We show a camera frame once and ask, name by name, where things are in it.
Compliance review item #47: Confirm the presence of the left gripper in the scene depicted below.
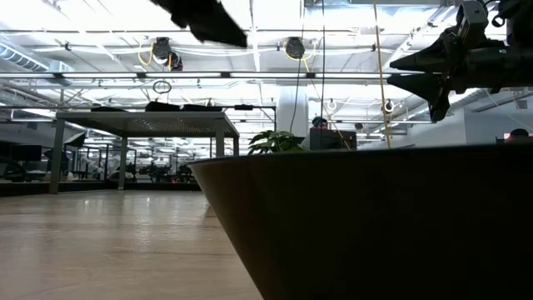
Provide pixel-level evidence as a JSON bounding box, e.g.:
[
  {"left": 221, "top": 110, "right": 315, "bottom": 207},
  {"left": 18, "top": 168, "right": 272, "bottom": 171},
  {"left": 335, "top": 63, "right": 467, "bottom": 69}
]
[{"left": 149, "top": 0, "right": 249, "bottom": 48}]

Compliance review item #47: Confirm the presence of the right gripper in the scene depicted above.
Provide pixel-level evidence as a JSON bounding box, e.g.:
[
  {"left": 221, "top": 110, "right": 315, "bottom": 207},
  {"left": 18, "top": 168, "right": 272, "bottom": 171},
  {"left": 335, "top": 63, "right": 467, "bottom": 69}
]
[{"left": 386, "top": 31, "right": 513, "bottom": 123}]

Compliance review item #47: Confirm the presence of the black wavy square mini plate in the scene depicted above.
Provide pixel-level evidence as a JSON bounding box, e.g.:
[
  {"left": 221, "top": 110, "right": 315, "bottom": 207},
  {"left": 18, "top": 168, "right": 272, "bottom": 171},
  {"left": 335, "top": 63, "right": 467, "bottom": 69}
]
[
  {"left": 187, "top": 143, "right": 533, "bottom": 300},
  {"left": 182, "top": 103, "right": 222, "bottom": 113}
]

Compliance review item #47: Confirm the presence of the black small square mini plate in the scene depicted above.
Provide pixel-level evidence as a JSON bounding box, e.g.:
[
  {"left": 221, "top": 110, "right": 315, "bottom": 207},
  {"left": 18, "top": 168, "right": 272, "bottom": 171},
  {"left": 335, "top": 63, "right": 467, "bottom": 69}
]
[{"left": 144, "top": 101, "right": 183, "bottom": 113}]

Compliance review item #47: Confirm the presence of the long ceiling light bar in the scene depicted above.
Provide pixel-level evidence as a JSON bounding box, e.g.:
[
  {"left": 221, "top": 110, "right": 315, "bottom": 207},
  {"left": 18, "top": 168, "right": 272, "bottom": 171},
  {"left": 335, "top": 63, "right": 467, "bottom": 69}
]
[{"left": 0, "top": 71, "right": 442, "bottom": 80}]

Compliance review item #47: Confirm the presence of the white pillar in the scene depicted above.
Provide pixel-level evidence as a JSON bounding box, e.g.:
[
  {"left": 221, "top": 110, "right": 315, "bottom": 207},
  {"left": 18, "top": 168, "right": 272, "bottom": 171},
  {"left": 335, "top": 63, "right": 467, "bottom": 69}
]
[{"left": 276, "top": 86, "right": 310, "bottom": 138}]

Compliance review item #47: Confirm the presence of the black monitor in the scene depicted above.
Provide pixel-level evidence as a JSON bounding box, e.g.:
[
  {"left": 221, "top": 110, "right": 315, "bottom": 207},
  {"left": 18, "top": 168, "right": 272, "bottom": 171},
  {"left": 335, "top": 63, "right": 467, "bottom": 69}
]
[{"left": 308, "top": 127, "right": 358, "bottom": 152}]

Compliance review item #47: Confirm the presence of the green potted plant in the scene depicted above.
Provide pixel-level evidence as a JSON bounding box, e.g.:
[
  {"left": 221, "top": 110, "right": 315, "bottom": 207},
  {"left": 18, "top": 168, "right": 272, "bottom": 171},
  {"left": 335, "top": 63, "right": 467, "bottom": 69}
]
[{"left": 247, "top": 129, "right": 311, "bottom": 156}]

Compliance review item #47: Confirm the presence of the dark background monitor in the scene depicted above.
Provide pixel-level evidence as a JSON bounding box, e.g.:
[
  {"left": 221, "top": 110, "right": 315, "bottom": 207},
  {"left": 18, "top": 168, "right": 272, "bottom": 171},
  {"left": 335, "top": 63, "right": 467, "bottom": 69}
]
[{"left": 0, "top": 143, "right": 42, "bottom": 164}]

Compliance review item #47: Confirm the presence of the yellow hanging cable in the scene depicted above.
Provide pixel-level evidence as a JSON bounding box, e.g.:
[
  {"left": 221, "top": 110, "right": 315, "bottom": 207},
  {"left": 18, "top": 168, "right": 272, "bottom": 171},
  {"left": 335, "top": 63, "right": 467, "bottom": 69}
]
[{"left": 372, "top": 0, "right": 393, "bottom": 150}]

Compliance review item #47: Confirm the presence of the black ceiling cable reel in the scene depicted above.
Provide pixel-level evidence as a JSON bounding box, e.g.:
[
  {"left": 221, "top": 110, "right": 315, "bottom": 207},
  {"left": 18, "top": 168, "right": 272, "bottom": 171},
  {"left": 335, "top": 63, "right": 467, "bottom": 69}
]
[
  {"left": 284, "top": 36, "right": 307, "bottom": 60},
  {"left": 150, "top": 36, "right": 184, "bottom": 73}
]

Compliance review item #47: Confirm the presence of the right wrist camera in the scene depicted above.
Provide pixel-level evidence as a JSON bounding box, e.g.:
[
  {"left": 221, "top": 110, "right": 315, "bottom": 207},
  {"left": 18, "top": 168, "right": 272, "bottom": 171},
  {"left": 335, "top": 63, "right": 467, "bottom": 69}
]
[{"left": 456, "top": 0, "right": 491, "bottom": 41}]

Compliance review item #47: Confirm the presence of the black coiled cable loop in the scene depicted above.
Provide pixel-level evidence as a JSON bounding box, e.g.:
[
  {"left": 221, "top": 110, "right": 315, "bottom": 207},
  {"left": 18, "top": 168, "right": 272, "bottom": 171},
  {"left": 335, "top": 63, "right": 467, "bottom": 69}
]
[{"left": 152, "top": 78, "right": 172, "bottom": 96}]

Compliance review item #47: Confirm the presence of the thin black hanging cable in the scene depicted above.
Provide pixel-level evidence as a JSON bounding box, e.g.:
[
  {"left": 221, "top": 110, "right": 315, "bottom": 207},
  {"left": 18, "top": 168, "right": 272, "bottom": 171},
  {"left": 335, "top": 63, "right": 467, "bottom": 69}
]
[{"left": 289, "top": 0, "right": 307, "bottom": 135}]

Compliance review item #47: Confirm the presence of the black hanging cable with coil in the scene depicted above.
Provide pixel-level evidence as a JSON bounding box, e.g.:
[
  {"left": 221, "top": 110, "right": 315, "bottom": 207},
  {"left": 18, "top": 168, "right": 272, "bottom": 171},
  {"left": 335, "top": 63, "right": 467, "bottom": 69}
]
[{"left": 320, "top": 0, "right": 326, "bottom": 122}]

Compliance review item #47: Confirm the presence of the silver ventilation duct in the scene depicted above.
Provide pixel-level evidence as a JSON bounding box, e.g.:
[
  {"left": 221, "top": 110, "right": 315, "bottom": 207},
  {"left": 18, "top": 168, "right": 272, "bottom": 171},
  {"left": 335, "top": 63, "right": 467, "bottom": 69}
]
[{"left": 0, "top": 41, "right": 76, "bottom": 74}]

